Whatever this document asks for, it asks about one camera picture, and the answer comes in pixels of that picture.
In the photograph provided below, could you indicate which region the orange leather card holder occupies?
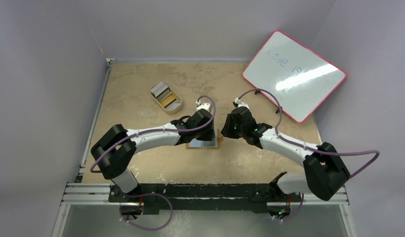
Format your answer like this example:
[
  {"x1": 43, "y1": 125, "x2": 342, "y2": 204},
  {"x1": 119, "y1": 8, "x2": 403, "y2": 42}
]
[{"x1": 186, "y1": 129, "x2": 222, "y2": 149}]

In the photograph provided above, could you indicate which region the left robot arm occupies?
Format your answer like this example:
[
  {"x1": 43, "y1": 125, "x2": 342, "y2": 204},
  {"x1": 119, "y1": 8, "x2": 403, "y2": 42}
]
[{"x1": 90, "y1": 109, "x2": 215, "y2": 202}]

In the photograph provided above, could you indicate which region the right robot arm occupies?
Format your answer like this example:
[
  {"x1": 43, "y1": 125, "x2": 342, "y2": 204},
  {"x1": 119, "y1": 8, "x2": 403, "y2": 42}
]
[{"x1": 221, "y1": 107, "x2": 350, "y2": 201}]

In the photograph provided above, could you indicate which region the beige oval card tray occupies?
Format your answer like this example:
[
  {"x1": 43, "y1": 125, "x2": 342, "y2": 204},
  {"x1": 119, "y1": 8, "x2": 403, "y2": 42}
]
[{"x1": 151, "y1": 85, "x2": 183, "y2": 115}]

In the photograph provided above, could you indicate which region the stack of cards in tray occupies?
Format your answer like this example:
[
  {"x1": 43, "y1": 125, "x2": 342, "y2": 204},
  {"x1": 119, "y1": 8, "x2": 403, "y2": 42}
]
[{"x1": 150, "y1": 81, "x2": 169, "y2": 98}]

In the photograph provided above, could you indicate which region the pink framed whiteboard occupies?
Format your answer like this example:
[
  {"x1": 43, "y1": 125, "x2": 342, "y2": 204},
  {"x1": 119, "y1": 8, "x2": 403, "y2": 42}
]
[{"x1": 242, "y1": 31, "x2": 346, "y2": 123}]

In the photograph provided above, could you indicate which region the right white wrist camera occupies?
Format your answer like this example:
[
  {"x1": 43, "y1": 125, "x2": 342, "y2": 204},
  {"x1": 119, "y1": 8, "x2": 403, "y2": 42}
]
[{"x1": 232, "y1": 98, "x2": 250, "y2": 110}]

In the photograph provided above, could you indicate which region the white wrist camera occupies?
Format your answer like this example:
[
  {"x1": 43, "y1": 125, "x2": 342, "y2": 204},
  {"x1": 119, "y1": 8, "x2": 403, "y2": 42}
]
[
  {"x1": 232, "y1": 98, "x2": 250, "y2": 110},
  {"x1": 196, "y1": 101, "x2": 213, "y2": 113}
]

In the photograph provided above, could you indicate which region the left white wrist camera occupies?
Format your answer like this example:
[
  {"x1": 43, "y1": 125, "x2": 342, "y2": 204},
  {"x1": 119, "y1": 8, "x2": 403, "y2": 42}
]
[{"x1": 196, "y1": 101, "x2": 213, "y2": 113}]

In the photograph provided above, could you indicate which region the aluminium table frame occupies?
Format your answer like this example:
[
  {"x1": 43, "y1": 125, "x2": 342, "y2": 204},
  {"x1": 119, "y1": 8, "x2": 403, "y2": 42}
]
[{"x1": 52, "y1": 62, "x2": 354, "y2": 237}]

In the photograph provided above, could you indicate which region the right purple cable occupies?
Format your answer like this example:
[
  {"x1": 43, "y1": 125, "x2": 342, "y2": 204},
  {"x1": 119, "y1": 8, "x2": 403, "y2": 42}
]
[{"x1": 236, "y1": 89, "x2": 380, "y2": 179}]

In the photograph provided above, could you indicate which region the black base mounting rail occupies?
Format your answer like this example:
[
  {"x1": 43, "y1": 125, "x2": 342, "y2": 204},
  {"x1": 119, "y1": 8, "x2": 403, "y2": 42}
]
[{"x1": 109, "y1": 183, "x2": 301, "y2": 215}]

